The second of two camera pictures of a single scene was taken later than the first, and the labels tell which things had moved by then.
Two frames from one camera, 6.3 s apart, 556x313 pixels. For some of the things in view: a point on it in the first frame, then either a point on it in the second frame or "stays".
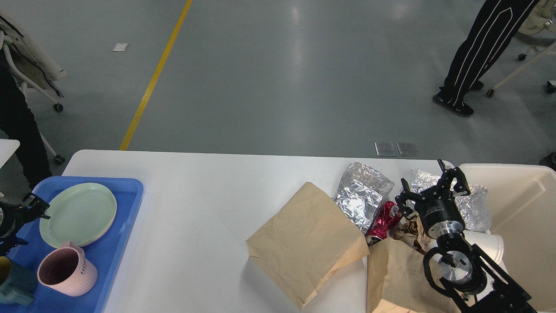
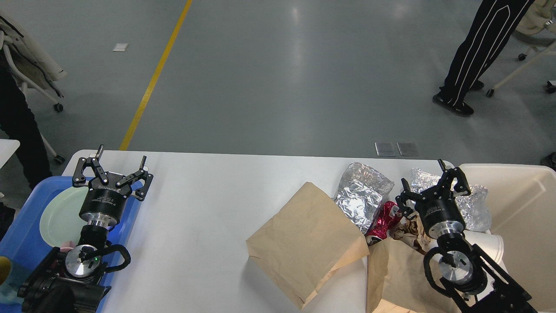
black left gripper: (15, 216) to (103, 205)
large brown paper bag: (305, 241) stays
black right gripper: (437, 208) stays
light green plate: (83, 213) stays
